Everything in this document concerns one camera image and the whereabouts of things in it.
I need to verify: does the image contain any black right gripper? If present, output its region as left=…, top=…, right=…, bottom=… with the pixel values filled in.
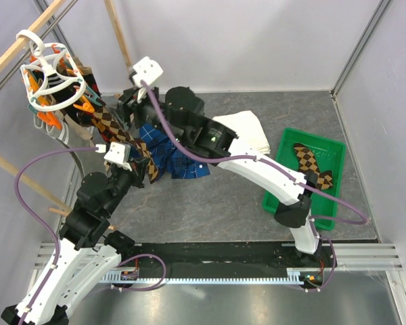
left=105, top=82, right=187, bottom=146

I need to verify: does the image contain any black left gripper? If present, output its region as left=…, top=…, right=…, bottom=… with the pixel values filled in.
left=104, top=156, right=151, bottom=215

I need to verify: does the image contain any brown yellow argyle sock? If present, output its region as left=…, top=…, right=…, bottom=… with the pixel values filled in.
left=293, top=143, right=334, bottom=190

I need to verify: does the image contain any black red argyle sock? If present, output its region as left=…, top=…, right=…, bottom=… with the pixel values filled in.
left=77, top=73, right=107, bottom=142

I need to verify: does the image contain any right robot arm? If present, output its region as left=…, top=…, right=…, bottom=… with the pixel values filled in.
left=116, top=86, right=321, bottom=267

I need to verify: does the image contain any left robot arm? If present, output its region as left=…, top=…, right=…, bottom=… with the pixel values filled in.
left=1, top=158, right=149, bottom=324

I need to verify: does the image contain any white round sock hanger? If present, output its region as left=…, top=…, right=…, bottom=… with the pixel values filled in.
left=16, top=30, right=87, bottom=112

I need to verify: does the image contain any blue plaid shirt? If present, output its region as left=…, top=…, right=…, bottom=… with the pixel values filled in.
left=139, top=124, right=210, bottom=181

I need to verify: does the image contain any grey white striped sock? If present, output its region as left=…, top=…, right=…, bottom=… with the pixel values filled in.
left=37, top=114, right=85, bottom=177

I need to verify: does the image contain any white folded towel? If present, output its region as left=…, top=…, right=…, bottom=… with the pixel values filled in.
left=212, top=110, right=271, bottom=154

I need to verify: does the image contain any green plastic tray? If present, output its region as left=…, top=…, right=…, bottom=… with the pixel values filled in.
left=261, top=127, right=346, bottom=232

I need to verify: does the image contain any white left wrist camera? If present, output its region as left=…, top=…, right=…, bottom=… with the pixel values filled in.
left=95, top=142, right=133, bottom=171

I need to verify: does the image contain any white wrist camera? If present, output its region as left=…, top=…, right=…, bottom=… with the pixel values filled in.
left=129, top=56, right=164, bottom=88
left=95, top=142, right=133, bottom=171

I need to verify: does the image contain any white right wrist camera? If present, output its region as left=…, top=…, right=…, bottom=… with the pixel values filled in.
left=129, top=56, right=164, bottom=88

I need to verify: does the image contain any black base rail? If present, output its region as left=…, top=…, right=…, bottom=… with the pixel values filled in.
left=125, top=242, right=333, bottom=280

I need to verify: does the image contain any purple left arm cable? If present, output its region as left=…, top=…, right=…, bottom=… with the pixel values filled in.
left=14, top=145, right=166, bottom=325

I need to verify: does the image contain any wooden drying rack frame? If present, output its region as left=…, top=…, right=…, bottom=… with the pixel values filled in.
left=0, top=1, right=129, bottom=232

